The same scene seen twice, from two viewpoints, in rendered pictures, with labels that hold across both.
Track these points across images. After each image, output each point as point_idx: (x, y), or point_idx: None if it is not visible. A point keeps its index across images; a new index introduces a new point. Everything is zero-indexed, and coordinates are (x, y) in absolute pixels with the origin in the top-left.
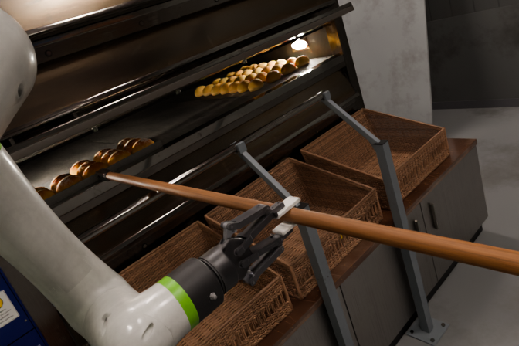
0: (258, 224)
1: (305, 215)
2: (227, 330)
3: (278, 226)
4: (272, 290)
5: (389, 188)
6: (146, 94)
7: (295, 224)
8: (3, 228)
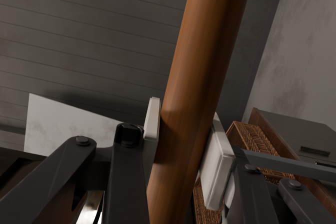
0: (107, 200)
1: (184, 40)
2: None
3: (204, 183)
4: None
5: (269, 163)
6: None
7: (218, 126)
8: None
